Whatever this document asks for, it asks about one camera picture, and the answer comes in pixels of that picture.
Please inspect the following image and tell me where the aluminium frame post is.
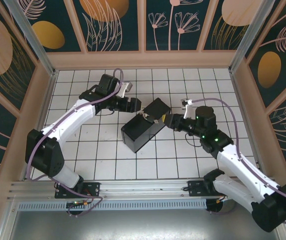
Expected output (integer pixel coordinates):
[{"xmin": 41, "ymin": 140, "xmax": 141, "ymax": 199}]
[
  {"xmin": 3, "ymin": 0, "xmax": 59, "ymax": 77},
  {"xmin": 228, "ymin": 0, "xmax": 277, "ymax": 74}
]

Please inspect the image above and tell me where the small circuit board with wires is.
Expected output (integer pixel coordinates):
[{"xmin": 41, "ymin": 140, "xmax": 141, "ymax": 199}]
[{"xmin": 66, "ymin": 193, "xmax": 95, "ymax": 208}]

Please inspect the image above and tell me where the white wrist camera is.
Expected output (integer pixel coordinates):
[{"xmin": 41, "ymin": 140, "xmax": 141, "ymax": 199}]
[
  {"xmin": 180, "ymin": 98, "xmax": 196, "ymax": 120},
  {"xmin": 117, "ymin": 81, "xmax": 134, "ymax": 99}
]

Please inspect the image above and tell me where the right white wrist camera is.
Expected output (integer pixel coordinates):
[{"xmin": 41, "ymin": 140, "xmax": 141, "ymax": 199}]
[{"xmin": 180, "ymin": 98, "xmax": 196, "ymax": 120}]

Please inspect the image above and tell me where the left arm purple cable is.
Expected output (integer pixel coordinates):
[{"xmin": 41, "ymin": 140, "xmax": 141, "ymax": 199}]
[{"xmin": 24, "ymin": 67, "xmax": 124, "ymax": 218}]

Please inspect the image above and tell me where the grey metal sheet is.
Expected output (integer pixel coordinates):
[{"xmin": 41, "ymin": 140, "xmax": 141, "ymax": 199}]
[{"xmin": 6, "ymin": 208, "xmax": 283, "ymax": 240}]

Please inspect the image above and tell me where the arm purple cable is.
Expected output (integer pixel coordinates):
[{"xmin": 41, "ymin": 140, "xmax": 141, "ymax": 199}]
[
  {"xmin": 24, "ymin": 67, "xmax": 124, "ymax": 218},
  {"xmin": 191, "ymin": 97, "xmax": 286, "ymax": 227}
]

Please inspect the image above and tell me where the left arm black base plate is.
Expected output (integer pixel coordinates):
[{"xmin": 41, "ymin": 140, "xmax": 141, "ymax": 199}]
[{"xmin": 54, "ymin": 181, "xmax": 101, "ymax": 200}]

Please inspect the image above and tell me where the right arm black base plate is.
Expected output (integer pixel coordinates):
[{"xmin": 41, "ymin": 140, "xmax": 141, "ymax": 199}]
[{"xmin": 187, "ymin": 179, "xmax": 215, "ymax": 198}]

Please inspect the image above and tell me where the black box with starry painting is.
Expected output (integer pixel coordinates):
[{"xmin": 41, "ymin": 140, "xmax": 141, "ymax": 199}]
[{"xmin": 120, "ymin": 97, "xmax": 172, "ymax": 154}]

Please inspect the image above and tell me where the orange connector with wires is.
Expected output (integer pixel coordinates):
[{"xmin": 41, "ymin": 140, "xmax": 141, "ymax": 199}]
[{"xmin": 214, "ymin": 196, "xmax": 230, "ymax": 205}]

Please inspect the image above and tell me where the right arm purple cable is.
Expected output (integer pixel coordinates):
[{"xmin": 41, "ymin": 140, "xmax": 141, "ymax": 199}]
[{"xmin": 191, "ymin": 97, "xmax": 286, "ymax": 227}]

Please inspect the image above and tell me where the grey slotted cable duct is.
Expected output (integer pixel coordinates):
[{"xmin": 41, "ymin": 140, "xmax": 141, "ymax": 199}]
[{"xmin": 16, "ymin": 199, "xmax": 208, "ymax": 211}]

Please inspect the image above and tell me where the aluminium mounting rail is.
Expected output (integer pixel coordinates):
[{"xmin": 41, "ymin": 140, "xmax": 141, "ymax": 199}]
[{"xmin": 7, "ymin": 177, "xmax": 279, "ymax": 200}]

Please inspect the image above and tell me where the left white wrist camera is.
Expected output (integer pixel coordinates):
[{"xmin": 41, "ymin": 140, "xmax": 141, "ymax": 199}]
[{"xmin": 117, "ymin": 81, "xmax": 134, "ymax": 99}]

